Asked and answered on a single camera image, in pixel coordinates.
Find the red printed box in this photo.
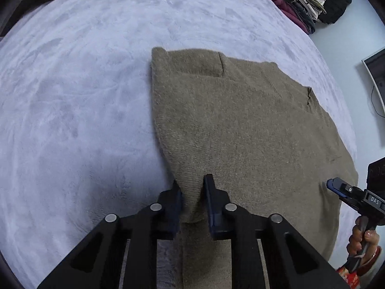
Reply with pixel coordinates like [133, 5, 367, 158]
[336, 265, 363, 289]

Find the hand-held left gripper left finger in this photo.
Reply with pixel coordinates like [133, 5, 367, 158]
[38, 180, 184, 289]

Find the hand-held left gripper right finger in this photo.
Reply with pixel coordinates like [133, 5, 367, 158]
[203, 174, 351, 289]

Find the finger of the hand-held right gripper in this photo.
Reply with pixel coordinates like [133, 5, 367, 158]
[326, 177, 366, 212]

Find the lavender fleece blanket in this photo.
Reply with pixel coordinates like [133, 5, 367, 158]
[0, 0, 358, 289]

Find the pile of folded clothes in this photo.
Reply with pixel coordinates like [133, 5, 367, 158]
[266, 0, 327, 35]

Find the black cable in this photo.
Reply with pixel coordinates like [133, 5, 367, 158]
[371, 85, 385, 116]

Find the white-framed monitor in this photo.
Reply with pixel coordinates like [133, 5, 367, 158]
[362, 47, 385, 110]

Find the black bag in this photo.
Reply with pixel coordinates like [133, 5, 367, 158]
[317, 0, 352, 25]

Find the brown knitted sweater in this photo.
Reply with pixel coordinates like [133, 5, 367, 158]
[150, 47, 359, 289]

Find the person's right hand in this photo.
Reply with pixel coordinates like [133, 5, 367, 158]
[346, 217, 381, 259]

